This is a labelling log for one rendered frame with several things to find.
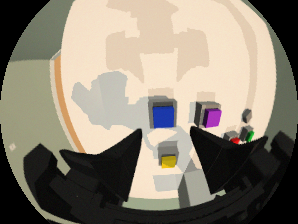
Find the red button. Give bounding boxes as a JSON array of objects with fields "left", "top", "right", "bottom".
[{"left": 223, "top": 131, "right": 239, "bottom": 144}]

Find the blue button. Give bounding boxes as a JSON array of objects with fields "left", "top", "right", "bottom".
[{"left": 148, "top": 97, "right": 178, "bottom": 129}]

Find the yellow button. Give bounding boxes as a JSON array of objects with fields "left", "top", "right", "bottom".
[{"left": 157, "top": 145, "right": 180, "bottom": 169}]

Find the purple button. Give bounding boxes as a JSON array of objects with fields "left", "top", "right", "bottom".
[{"left": 194, "top": 101, "right": 222, "bottom": 128}]

